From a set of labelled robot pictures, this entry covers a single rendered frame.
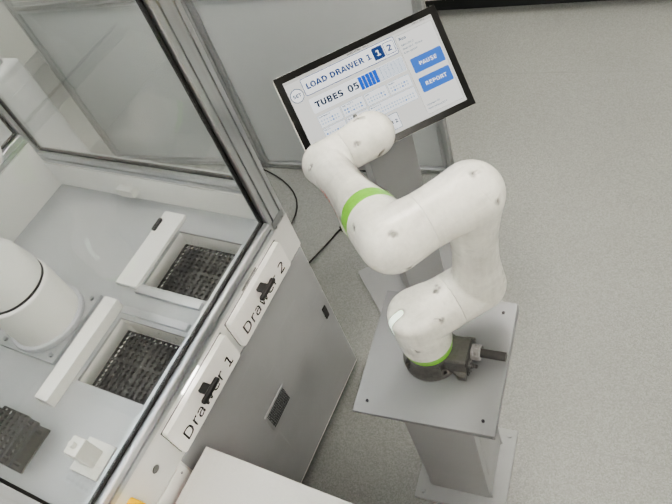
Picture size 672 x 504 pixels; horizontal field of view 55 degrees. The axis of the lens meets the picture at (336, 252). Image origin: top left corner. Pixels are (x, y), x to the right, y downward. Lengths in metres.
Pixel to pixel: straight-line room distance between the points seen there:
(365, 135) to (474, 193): 0.44
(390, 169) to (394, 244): 1.08
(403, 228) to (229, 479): 0.89
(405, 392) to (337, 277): 1.31
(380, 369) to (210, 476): 0.51
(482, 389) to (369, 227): 0.65
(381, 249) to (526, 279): 1.69
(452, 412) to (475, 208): 0.64
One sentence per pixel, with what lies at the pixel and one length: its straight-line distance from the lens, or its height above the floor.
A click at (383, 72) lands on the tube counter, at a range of 1.96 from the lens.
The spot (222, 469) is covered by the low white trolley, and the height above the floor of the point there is 0.76.
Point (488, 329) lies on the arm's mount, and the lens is 1.71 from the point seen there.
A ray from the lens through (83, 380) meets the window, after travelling 1.46.
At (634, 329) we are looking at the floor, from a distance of 2.64.
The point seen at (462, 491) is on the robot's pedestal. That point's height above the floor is 0.02.
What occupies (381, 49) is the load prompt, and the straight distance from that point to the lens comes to 1.97.
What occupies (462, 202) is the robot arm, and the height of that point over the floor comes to 1.42.
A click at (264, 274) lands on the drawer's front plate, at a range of 1.82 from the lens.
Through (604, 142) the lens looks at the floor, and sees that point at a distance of 3.25.
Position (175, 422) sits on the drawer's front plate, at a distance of 1.67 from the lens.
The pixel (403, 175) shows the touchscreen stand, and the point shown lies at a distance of 2.21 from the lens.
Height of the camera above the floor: 2.25
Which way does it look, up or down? 49 degrees down
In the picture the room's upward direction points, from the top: 24 degrees counter-clockwise
